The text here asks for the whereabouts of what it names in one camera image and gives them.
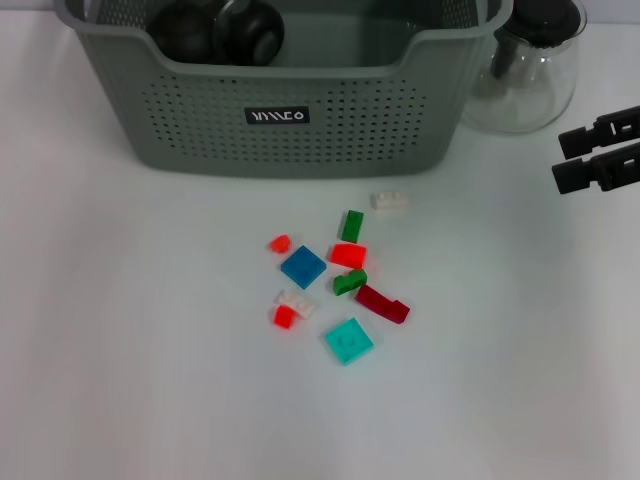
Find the black round teapot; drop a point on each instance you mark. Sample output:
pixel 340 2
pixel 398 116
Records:
pixel 180 35

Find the dark red long brick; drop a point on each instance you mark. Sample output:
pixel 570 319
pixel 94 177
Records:
pixel 380 302

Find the white flat plate brick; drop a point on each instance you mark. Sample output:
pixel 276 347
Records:
pixel 300 301

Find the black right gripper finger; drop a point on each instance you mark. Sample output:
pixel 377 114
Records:
pixel 580 140
pixel 575 175

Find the long green brick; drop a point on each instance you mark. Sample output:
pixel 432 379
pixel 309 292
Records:
pixel 353 226

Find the small red square brick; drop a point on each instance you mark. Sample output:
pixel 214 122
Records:
pixel 285 317

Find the small red round-stud brick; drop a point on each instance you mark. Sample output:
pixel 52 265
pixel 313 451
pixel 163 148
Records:
pixel 280 244

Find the white two-stud brick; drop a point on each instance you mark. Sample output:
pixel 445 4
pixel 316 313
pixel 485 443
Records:
pixel 390 201

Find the glass carafe with black lid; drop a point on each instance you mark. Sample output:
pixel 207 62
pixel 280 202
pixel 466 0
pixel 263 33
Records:
pixel 520 100

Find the glass teacup with black sleeve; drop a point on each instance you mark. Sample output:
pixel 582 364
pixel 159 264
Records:
pixel 255 30

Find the grey-green perforated storage bin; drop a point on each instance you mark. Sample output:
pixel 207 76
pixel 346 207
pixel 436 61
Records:
pixel 300 145

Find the red curved slope brick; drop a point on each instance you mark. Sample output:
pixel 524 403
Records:
pixel 349 256

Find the blue square plate brick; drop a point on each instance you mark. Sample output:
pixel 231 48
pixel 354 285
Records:
pixel 303 267

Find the short green studded brick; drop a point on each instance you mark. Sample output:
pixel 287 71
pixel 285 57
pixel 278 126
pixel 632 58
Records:
pixel 347 284

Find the turquoise square plate brick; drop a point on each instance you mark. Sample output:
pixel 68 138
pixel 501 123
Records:
pixel 350 342

